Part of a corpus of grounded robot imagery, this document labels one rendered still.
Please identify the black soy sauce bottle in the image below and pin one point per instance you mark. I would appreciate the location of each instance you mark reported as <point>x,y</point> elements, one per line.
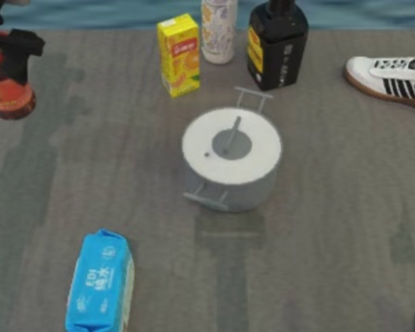
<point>280,52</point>

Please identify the yellow juice carton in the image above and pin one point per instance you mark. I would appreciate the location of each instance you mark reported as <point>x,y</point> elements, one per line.
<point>180,57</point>

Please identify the white floral print bottle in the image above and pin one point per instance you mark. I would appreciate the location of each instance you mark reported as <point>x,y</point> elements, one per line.
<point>218,31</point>

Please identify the metal kitchen pot with lid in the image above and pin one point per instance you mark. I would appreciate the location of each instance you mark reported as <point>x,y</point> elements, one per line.
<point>231,155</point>

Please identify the blue wet wipes pack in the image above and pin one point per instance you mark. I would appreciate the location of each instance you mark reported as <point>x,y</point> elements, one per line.
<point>100,280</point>

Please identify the white sneaker with black stripes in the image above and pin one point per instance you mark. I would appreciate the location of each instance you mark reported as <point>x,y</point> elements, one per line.
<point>390,77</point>

